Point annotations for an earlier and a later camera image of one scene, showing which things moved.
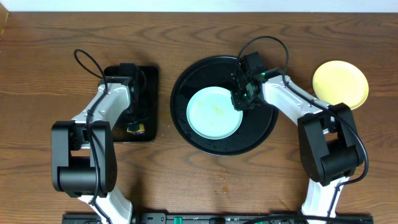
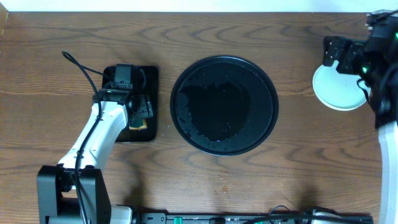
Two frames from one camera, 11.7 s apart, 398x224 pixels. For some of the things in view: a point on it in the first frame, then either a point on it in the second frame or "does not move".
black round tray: [257, 122] does not move
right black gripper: [239, 104] to [354, 50]
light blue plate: [211, 114] to [339, 91]
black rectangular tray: [138, 122] does not move
